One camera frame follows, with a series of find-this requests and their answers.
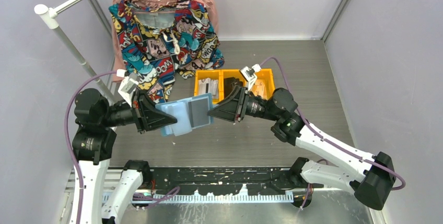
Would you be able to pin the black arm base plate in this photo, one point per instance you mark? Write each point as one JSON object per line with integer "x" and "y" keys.
{"x": 218, "y": 181}

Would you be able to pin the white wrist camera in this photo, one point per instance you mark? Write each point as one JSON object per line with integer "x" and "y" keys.
{"x": 249, "y": 74}
{"x": 128, "y": 85}

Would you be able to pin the grey credit card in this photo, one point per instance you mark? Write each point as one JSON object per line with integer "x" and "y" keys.
{"x": 198, "y": 112}

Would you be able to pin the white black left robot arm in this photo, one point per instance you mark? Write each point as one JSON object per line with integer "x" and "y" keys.
{"x": 92, "y": 148}

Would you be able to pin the yellow three-compartment bin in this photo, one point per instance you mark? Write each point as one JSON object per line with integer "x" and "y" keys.
{"x": 220, "y": 83}

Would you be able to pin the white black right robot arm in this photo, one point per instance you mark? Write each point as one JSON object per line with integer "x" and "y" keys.
{"x": 370, "y": 178}

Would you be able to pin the white metal clothes rack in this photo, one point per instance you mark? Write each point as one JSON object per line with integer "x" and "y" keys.
{"x": 48, "y": 15}

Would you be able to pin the colourful comic print shorts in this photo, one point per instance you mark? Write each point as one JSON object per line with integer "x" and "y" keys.
{"x": 158, "y": 43}

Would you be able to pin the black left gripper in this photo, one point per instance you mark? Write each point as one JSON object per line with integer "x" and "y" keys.
{"x": 146, "y": 114}

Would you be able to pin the white magnetic stripe card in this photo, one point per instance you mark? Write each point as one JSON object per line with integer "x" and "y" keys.
{"x": 208, "y": 85}

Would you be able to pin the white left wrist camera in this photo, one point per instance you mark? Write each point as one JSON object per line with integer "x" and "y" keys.
{"x": 128, "y": 85}

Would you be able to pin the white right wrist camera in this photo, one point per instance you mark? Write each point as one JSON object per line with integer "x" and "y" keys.
{"x": 249, "y": 74}

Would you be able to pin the orange cards stack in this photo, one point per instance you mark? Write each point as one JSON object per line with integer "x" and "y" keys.
{"x": 259, "y": 89}

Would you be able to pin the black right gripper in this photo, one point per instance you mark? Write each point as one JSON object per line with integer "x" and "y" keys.
{"x": 227, "y": 109}

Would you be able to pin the black cards stack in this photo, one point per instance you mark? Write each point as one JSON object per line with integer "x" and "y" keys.
{"x": 229, "y": 84}

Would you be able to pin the blue leather card holder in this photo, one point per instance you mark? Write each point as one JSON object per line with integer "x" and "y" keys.
{"x": 181, "y": 111}

